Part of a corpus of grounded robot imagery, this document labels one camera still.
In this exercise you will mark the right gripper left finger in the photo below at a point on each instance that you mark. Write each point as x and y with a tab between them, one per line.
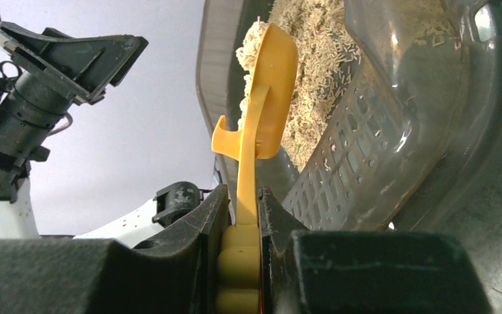
170	272

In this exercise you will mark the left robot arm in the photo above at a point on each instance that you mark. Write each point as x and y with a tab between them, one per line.
99	115

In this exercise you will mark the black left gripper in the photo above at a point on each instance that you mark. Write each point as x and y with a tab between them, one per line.
60	69

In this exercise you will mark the yellow litter scoop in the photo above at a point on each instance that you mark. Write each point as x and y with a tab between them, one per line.
273	82

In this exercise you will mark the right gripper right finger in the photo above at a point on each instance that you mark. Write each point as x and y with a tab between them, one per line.
305	271

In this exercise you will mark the beige cat litter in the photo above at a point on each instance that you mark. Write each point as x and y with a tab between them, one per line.
324	70

